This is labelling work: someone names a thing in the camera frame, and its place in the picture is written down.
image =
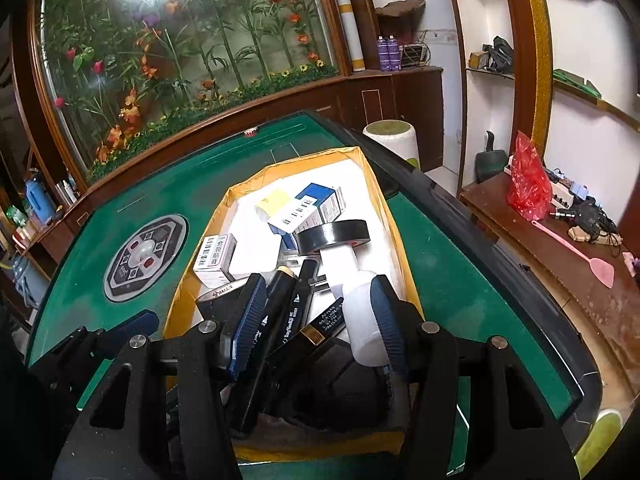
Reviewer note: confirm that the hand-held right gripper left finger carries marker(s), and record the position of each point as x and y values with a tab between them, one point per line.
250	320

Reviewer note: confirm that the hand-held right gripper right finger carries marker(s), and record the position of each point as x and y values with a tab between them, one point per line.
386	320

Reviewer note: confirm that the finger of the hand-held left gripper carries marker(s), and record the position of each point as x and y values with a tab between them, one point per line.
135	324

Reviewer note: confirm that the white plastic bottle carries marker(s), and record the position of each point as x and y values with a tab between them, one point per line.
365	325

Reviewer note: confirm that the black marker with grey end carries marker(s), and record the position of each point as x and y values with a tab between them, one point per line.
265	355

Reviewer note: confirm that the black marker with white print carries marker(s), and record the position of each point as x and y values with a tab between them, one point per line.
295	310

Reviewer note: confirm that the white barcoded box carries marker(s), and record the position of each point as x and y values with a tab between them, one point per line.
215	257

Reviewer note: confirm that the black pouch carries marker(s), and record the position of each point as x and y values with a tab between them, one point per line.
340	390

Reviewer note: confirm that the black tape roll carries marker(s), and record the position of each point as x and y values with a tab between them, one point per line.
330	235

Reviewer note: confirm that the white box with yellow tape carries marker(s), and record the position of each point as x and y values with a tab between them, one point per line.
320	447

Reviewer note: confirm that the round mahjong table control panel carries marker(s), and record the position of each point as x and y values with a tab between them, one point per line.
145	260

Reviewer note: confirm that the grey water barrel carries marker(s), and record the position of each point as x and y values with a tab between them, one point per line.
27	280

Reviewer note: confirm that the wooden side table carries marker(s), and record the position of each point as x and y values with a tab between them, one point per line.
510	230

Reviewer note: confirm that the blue thermos jug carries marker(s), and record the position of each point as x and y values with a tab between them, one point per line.
40	200

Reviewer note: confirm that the green snack packet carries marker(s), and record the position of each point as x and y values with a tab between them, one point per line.
16	215

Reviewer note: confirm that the small red and white object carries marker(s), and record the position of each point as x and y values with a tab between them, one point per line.
250	134

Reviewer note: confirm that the dark green pot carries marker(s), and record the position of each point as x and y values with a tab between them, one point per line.
490	162

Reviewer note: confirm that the red plastic bag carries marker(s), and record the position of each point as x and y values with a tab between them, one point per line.
527	185

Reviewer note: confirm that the pink fly swatter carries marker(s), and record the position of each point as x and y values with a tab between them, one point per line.
600	270

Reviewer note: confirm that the white power strip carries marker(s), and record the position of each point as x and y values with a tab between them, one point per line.
570	194

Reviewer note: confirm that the curved wooden cabinet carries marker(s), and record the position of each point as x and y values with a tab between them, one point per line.
370	95

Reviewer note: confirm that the artificial flower display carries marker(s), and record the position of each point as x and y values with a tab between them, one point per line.
200	60

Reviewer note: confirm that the purple spray can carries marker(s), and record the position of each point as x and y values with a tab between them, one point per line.
383	55
395	55

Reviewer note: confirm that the black bag on shelf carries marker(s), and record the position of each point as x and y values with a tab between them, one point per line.
504	52

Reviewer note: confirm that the white and yellow striped roll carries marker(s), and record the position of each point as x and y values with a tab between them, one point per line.
350	20

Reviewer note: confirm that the brown carved wood piece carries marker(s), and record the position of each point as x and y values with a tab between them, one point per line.
400	6

